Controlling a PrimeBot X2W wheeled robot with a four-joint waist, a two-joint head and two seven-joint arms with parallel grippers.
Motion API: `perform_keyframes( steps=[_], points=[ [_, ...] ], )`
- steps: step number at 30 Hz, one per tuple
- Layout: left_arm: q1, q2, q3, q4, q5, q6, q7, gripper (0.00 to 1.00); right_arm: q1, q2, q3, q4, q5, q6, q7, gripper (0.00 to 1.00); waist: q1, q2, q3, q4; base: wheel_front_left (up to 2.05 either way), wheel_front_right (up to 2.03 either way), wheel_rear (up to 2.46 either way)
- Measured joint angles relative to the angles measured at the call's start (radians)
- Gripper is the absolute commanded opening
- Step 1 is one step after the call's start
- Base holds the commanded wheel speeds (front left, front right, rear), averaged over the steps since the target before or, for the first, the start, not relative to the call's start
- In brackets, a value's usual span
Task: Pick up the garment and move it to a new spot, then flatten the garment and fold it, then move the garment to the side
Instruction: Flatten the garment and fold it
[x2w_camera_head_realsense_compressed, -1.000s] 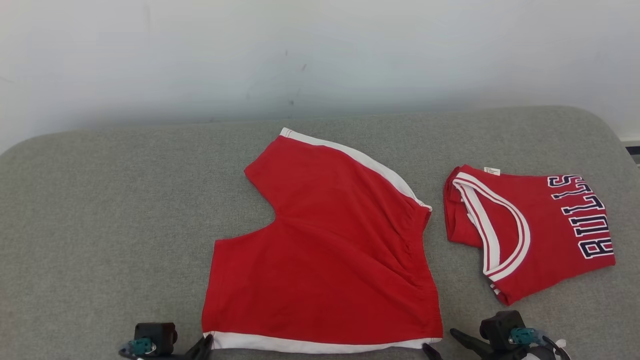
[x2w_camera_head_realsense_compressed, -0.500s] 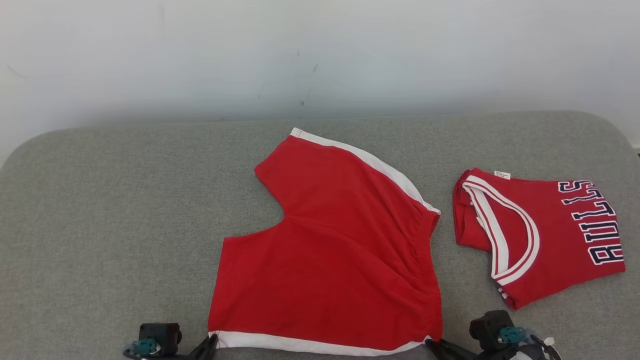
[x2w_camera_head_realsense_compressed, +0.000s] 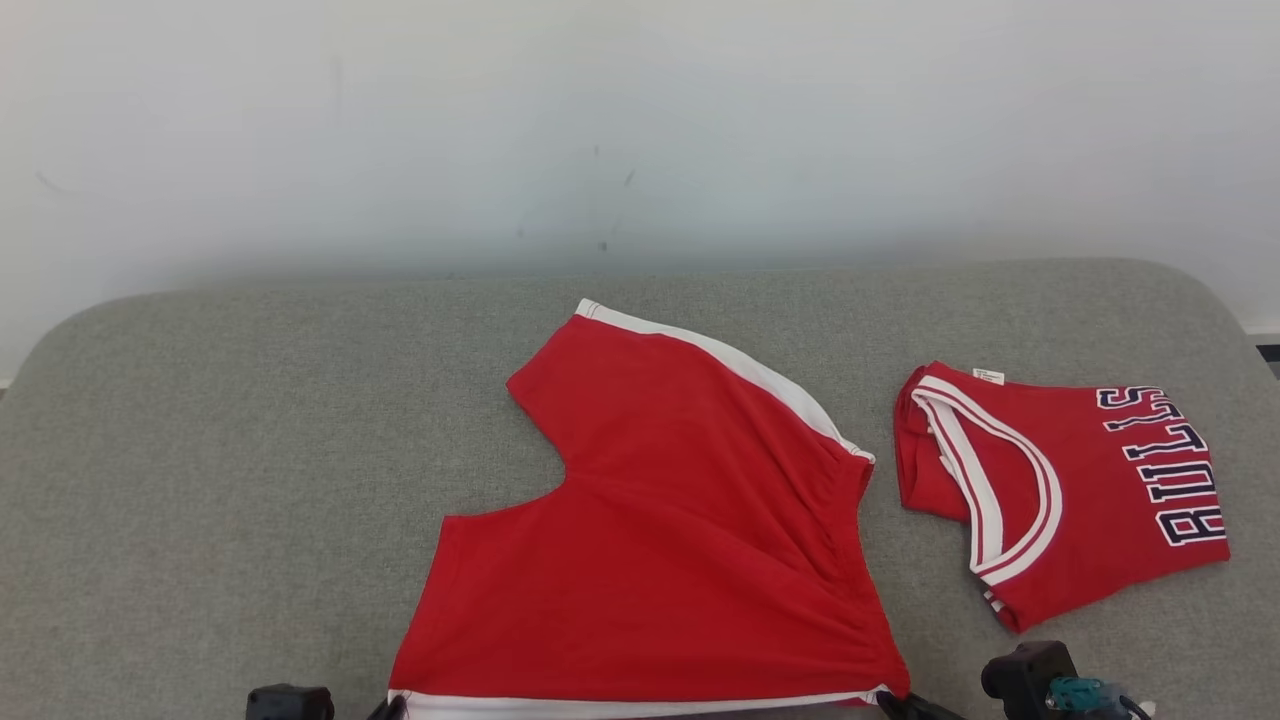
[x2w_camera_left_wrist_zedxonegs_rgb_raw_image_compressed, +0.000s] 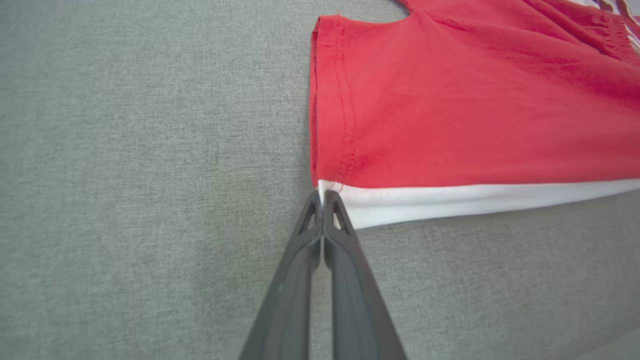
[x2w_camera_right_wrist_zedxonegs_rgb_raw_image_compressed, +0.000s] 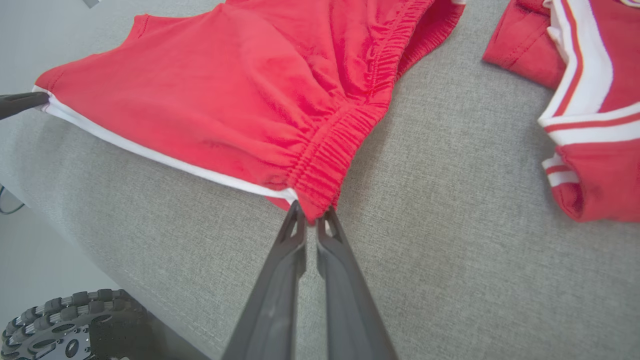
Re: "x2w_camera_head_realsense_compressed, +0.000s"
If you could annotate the black baseboard strip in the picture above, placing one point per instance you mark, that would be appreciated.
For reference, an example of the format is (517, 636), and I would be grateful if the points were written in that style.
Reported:
(1270, 360)

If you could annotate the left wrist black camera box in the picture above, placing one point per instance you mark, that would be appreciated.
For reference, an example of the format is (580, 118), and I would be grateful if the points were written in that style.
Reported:
(290, 703)

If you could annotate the red Bulls 23 jersey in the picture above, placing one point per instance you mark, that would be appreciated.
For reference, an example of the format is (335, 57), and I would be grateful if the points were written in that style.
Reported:
(1090, 500)

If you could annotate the red shorts with white stripe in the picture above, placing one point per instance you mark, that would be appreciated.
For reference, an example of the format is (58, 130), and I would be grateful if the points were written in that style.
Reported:
(680, 540)

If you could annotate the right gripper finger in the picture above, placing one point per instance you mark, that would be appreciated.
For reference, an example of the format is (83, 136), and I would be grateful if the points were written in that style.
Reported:
(915, 708)

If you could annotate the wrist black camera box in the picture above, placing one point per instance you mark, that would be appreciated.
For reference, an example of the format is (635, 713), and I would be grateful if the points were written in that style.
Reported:
(290, 703)
(1025, 675)

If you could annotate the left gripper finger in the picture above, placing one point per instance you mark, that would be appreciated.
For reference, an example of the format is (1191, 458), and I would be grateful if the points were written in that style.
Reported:
(388, 708)

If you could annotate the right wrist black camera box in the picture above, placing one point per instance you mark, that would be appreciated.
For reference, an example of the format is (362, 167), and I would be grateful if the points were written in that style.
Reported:
(1025, 675)

